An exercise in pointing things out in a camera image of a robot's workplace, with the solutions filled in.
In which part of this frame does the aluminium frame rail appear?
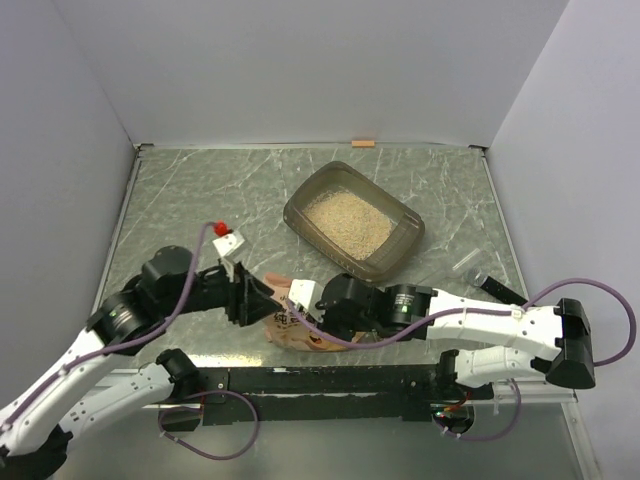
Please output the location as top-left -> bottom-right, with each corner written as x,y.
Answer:
86,368 -> 578,405

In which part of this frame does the purple cable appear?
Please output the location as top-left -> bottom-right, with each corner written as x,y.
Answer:
0,221 -> 261,459
292,277 -> 633,443

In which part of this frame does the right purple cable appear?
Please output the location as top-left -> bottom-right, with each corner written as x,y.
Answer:
292,277 -> 633,443

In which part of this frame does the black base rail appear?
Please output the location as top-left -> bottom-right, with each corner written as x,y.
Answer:
199,364 -> 496,426

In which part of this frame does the beige cat litter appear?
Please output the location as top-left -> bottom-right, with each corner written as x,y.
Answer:
304,191 -> 393,261

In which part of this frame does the translucent plastic scoop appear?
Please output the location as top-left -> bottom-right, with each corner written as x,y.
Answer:
451,248 -> 487,286

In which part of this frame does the orange cat litter bag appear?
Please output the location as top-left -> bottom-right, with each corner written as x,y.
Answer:
262,272 -> 346,353

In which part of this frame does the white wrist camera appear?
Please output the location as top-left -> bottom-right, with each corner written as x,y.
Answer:
288,279 -> 323,322
212,221 -> 247,272

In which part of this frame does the black cylindrical tool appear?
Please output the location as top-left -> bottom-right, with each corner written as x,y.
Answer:
479,275 -> 528,306

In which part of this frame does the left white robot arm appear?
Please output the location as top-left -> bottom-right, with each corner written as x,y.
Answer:
1,246 -> 281,479

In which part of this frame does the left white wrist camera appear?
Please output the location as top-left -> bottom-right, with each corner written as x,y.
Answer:
212,221 -> 247,272

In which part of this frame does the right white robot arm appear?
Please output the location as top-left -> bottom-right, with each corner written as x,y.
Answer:
312,274 -> 596,399

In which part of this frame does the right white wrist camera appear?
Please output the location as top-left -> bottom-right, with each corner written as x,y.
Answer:
288,279 -> 323,322

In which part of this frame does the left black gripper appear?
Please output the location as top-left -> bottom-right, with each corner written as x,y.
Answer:
164,254 -> 284,325

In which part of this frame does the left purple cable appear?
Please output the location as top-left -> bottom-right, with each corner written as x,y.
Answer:
0,221 -> 261,459

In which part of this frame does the orange tape piece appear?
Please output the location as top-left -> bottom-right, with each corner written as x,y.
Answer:
351,140 -> 376,148

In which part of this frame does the grey translucent litter box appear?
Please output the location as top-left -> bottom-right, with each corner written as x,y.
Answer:
283,161 -> 425,283

